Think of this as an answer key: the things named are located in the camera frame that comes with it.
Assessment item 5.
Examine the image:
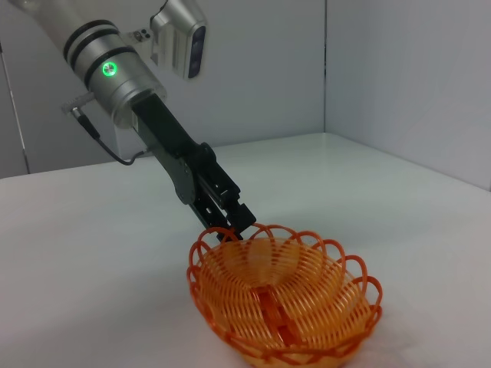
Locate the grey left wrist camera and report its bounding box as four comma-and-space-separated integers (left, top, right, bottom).
149, 0, 208, 81

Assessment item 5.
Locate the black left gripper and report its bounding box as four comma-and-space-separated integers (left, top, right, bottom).
132, 94, 257, 244

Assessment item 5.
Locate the left gripper cable with connector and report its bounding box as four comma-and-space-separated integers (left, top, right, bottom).
61, 91, 149, 166

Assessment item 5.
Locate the orange woven plastic basket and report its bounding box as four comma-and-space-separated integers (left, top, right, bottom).
186, 223, 384, 365

